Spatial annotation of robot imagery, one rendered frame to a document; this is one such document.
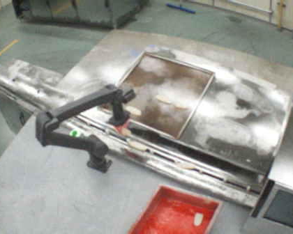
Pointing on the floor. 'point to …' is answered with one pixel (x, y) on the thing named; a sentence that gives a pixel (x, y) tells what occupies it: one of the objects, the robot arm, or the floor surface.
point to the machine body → (12, 111)
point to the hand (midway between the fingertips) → (122, 129)
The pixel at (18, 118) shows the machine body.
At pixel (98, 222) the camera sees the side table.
